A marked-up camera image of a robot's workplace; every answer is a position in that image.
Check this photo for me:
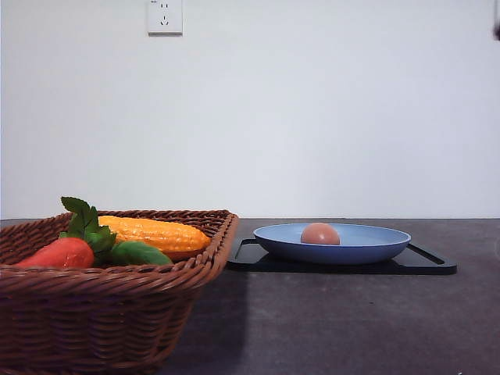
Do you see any brown egg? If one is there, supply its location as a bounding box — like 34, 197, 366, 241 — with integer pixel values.
300, 223, 341, 245

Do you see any blue round plate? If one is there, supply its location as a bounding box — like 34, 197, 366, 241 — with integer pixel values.
253, 223, 412, 266

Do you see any brown wicker basket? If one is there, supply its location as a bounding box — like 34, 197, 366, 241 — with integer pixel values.
0, 209, 238, 375

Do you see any black rectangular tray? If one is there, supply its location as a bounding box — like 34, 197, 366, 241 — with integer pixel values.
226, 238, 458, 275

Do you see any yellow plastic corn cob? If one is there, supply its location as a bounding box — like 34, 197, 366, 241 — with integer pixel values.
98, 216, 212, 251

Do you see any green plastic pepper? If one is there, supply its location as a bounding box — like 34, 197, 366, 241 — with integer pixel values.
112, 241, 172, 266

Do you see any red plastic carrot with leaves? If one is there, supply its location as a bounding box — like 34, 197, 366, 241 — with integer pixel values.
16, 196, 116, 270

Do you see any white wall power socket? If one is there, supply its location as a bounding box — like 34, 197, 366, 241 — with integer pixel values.
148, 0, 183, 38

